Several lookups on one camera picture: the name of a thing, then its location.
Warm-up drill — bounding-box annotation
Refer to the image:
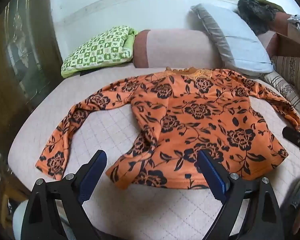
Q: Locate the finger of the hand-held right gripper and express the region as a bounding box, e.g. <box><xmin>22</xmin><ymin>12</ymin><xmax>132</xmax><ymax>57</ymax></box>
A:
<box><xmin>282</xmin><ymin>127</ymin><xmax>300</xmax><ymax>160</ymax></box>

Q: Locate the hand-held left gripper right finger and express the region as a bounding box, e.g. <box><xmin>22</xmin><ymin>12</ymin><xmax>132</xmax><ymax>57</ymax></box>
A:
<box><xmin>197</xmin><ymin>149</ymin><xmax>285</xmax><ymax>240</ymax></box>

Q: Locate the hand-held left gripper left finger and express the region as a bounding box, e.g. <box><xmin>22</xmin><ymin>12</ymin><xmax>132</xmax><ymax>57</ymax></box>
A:
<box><xmin>20</xmin><ymin>149</ymin><xmax>108</xmax><ymax>240</ymax></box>

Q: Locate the orange floral long-sleeved top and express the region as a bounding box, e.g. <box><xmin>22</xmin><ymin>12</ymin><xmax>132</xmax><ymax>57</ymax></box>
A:
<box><xmin>35</xmin><ymin>66</ymin><xmax>300</xmax><ymax>190</ymax></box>

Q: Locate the grey metal bar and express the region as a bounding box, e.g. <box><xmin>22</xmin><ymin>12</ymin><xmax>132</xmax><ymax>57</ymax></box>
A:
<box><xmin>289</xmin><ymin>171</ymin><xmax>300</xmax><ymax>210</ymax></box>

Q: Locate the striped beige blanket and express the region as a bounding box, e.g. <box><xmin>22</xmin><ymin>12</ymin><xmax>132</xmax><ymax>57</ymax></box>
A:
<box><xmin>261</xmin><ymin>55</ymin><xmax>300</xmax><ymax>128</ymax></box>

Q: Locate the white rounded object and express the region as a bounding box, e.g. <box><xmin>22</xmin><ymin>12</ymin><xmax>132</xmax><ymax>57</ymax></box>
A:
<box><xmin>12</xmin><ymin>200</ymin><xmax>30</xmax><ymax>240</ymax></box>

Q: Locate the pink bolster with brown bands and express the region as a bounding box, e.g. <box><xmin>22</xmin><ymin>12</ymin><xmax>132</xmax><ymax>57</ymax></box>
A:
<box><xmin>132</xmin><ymin>29</ymin><xmax>223</xmax><ymax>68</ymax></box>
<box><xmin>257</xmin><ymin>12</ymin><xmax>293</xmax><ymax>58</ymax></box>

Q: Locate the grey and white pillow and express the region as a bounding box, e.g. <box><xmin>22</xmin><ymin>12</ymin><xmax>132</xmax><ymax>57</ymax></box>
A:
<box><xmin>191</xmin><ymin>4</ymin><xmax>274</xmax><ymax>75</ymax></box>

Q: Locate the green patterned pillow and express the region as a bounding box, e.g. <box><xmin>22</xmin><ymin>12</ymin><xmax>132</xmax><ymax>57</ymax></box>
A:
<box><xmin>61</xmin><ymin>26</ymin><xmax>140</xmax><ymax>78</ymax></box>

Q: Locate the dark fur-trimmed jacket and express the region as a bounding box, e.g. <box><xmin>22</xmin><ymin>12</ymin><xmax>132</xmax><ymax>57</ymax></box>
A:
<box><xmin>237</xmin><ymin>0</ymin><xmax>285</xmax><ymax>34</ymax></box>

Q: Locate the etched glass door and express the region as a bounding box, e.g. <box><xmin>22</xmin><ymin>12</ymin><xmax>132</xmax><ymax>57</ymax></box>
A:
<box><xmin>0</xmin><ymin>0</ymin><xmax>63</xmax><ymax>155</ymax></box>

